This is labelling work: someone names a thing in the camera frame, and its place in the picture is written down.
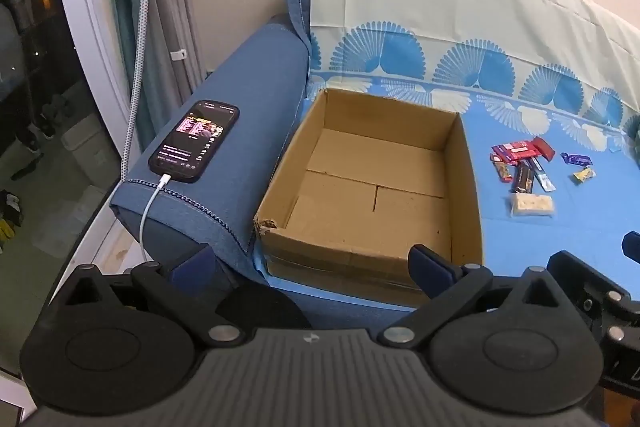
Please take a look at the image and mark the blue fan-print sheet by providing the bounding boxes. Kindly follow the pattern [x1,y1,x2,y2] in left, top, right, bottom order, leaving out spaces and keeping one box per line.
[252,0,640,313]

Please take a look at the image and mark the blue fabric sofa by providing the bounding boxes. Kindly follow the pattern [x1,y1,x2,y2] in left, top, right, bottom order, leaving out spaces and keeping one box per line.
[109,0,423,324]

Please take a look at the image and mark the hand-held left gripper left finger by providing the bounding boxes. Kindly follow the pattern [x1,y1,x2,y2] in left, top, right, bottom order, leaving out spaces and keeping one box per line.
[62,244,248,349]

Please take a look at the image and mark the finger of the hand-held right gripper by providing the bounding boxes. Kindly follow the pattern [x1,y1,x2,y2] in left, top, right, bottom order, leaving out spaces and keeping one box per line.
[621,231,640,262]

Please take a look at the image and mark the black chocolate bar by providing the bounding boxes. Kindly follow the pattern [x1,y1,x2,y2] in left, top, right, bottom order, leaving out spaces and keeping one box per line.
[512,159,536,196]

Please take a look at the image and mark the cardboard box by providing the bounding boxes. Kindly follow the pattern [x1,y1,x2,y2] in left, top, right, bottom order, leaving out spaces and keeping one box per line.
[252,88,485,309]

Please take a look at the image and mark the orange snack bar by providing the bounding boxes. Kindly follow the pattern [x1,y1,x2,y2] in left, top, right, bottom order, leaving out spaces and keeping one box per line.
[492,154,516,183]

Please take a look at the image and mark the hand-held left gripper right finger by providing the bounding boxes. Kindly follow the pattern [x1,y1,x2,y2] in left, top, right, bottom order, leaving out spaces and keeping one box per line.
[377,244,563,349]

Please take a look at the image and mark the white storage bin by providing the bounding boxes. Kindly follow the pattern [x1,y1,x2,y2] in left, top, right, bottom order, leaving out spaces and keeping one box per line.
[60,113,110,154]

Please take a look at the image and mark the white charging cable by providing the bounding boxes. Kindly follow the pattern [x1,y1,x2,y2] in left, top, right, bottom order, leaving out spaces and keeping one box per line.
[140,174,173,265]
[107,0,207,152]

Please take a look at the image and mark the clear rice cracker packet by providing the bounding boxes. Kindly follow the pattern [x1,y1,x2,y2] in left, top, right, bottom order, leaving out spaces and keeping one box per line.
[509,192,557,219]

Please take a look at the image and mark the black-white braided cable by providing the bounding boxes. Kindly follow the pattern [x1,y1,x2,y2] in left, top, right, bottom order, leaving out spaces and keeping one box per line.
[120,0,153,184]

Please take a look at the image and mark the black smartphone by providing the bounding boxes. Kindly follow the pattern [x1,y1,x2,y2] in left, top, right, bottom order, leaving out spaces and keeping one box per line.
[148,100,240,184]

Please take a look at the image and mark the white-blue stick packet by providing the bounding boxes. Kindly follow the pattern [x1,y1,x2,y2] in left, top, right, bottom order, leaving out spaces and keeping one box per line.
[530,157,557,193]

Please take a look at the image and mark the dark red square snack packet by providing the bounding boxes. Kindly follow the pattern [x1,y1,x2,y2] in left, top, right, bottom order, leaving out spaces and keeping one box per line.
[530,137,556,160]

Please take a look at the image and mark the red wafer bar packet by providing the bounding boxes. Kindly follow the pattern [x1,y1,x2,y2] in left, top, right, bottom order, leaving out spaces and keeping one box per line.
[490,140,543,165]

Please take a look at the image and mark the white door frame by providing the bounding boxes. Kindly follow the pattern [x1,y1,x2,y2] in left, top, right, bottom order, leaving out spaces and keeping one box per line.
[50,0,137,188]

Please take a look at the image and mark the dark shoes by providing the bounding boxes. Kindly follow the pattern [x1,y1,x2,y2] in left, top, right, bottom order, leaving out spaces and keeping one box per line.
[37,91,77,140]

